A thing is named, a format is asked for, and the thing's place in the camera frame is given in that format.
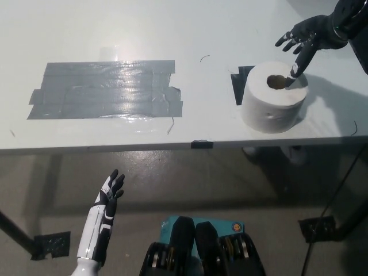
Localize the black tape square patch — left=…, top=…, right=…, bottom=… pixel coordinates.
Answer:
left=231, top=66, right=255, bottom=106

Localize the black metal table leg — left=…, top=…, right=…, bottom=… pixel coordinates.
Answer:
left=0, top=209, right=37, bottom=254
left=333, top=211, right=368, bottom=242

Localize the white toilet paper roll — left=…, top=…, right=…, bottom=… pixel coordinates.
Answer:
left=240, top=62, right=309, bottom=133

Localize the thin black cable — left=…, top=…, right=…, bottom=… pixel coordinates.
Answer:
left=300, top=148, right=365, bottom=276

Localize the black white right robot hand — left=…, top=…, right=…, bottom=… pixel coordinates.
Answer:
left=275, top=14, right=349, bottom=87

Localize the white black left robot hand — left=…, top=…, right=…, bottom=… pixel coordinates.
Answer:
left=76, top=168, right=126, bottom=267

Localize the grey duct tape patch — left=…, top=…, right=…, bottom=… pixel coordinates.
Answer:
left=26, top=59, right=184, bottom=120

